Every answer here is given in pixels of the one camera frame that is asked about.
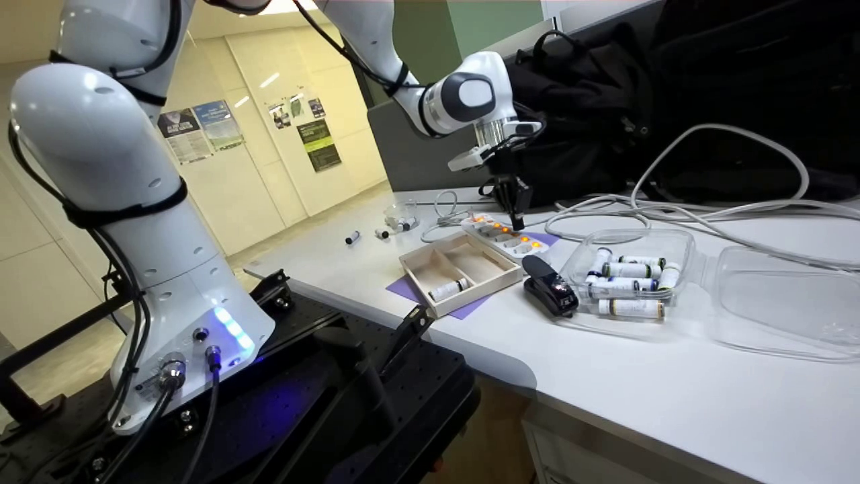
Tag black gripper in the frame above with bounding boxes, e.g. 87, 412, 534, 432
476, 131, 544, 233

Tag white power strip orange switches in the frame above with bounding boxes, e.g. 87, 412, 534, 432
467, 209, 550, 264

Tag clear plastic container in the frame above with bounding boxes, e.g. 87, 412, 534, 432
557, 225, 701, 338

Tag light wooden divided tray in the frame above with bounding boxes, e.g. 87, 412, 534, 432
398, 229, 530, 322

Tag black backpack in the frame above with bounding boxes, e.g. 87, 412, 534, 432
496, 23, 666, 209

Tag purple paper sheet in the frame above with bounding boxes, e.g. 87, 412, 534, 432
385, 229, 564, 324

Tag large black fabric bag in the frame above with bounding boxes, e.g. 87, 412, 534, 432
642, 0, 860, 205

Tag clear plastic lid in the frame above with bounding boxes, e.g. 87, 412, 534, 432
703, 241, 860, 363

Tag coiled thin white cable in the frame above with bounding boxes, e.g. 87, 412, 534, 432
419, 187, 479, 244

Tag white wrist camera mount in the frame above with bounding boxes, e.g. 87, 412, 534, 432
443, 117, 549, 174

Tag thin grey cable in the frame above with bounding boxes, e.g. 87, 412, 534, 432
544, 190, 860, 270

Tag dark green wall poster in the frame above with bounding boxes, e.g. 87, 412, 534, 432
296, 116, 347, 174

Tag thick white power cable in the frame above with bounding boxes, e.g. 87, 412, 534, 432
627, 120, 860, 223

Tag paper wall poster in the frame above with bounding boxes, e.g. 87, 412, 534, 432
190, 96, 247, 152
155, 104, 214, 167

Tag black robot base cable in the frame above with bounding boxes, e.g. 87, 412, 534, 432
83, 354, 187, 484
179, 344, 228, 484

